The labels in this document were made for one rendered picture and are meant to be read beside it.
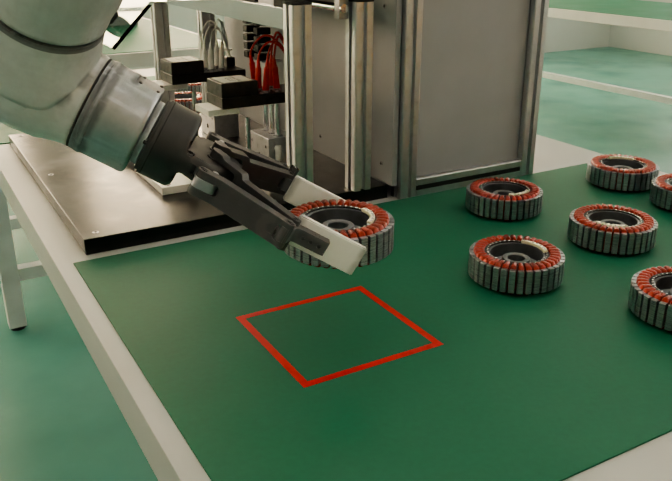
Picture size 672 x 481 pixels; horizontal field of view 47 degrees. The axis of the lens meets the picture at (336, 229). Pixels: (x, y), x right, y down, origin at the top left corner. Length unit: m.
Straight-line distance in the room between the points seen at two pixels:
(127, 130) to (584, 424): 0.47
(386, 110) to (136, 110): 0.57
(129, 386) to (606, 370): 0.45
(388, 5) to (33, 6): 0.65
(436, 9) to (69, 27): 0.68
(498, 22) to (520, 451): 0.78
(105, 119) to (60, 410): 1.50
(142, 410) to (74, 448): 1.28
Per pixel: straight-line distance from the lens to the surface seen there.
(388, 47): 1.17
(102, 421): 2.06
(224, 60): 1.54
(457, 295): 0.90
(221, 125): 1.50
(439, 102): 1.22
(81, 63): 0.69
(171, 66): 1.45
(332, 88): 1.33
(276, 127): 1.29
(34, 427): 2.09
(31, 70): 0.68
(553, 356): 0.79
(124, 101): 0.70
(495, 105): 1.30
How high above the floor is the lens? 1.14
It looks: 21 degrees down
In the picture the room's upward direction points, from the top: straight up
